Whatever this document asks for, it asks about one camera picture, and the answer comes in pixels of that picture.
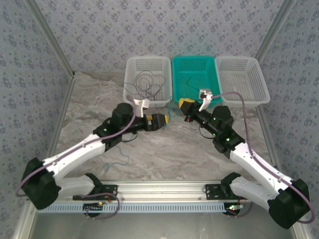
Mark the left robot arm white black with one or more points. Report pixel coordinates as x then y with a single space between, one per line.
69 154

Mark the aluminium side rail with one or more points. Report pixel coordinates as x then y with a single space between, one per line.
268 129
65 107

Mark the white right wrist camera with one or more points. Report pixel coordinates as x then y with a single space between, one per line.
205 95

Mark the white plastic basket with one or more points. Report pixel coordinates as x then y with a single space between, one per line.
243 82
149 64

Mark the teal plastic basket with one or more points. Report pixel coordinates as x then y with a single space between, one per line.
197 69

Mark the aluminium mounting rail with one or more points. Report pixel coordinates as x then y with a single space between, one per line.
162 190

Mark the aluminium frame post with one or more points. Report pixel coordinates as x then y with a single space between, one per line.
274 30
49 37

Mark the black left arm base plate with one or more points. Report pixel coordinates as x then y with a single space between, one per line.
109 195

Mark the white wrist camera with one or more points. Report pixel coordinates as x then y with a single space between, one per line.
142 105
205 95

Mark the small black controller board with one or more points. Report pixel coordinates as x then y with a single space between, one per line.
234 209
93 207

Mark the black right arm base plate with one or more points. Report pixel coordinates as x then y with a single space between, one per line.
214 193

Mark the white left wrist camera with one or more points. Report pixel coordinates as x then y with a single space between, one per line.
142 105

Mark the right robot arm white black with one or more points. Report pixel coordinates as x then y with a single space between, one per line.
259 169

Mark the grey metal lower shelf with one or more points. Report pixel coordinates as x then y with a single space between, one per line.
162 226

